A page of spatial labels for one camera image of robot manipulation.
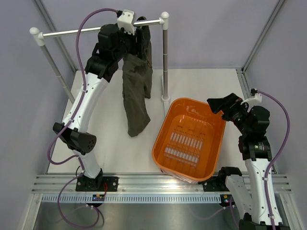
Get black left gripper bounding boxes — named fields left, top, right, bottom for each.
left=112, top=23, right=145, bottom=61

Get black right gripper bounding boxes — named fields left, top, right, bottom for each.
left=207, top=93, right=251, bottom=135

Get dark green shorts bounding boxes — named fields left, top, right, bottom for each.
left=122, top=26, right=153, bottom=137

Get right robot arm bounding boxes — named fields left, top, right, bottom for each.
left=207, top=92, right=289, bottom=230

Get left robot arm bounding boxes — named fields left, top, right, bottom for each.
left=53, top=24, right=150, bottom=192

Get orange plastic tub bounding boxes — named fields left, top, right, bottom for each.
left=152, top=98, right=226, bottom=184

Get white rack base foot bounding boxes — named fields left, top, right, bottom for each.
left=161, top=76, right=170, bottom=102

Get silver clothes rack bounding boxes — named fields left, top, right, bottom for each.
left=29, top=8, right=169, bottom=103

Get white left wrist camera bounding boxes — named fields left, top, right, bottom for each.
left=117, top=9, right=136, bottom=35

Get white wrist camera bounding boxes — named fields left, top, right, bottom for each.
left=117, top=9, right=136, bottom=35
left=241, top=88, right=262, bottom=107

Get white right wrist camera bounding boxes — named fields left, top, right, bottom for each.
left=241, top=88, right=262, bottom=107

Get aluminium mounting rail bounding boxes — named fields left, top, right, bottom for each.
left=31, top=173, right=292, bottom=194

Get white slotted cable duct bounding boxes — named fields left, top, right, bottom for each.
left=41, top=194, right=221, bottom=204

